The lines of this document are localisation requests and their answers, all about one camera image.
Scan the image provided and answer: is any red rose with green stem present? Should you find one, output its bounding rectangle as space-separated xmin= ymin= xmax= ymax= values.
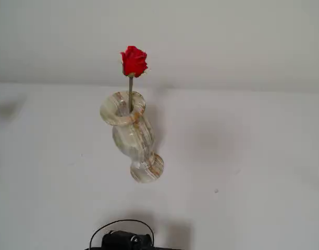
xmin=119 ymin=45 xmax=149 ymax=114

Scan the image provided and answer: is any striped onyx stone vase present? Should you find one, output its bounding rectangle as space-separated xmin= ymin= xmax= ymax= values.
xmin=99 ymin=90 xmax=165 ymax=184

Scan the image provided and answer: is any thick black cable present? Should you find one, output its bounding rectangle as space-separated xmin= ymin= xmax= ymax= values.
xmin=90 ymin=219 xmax=155 ymax=250

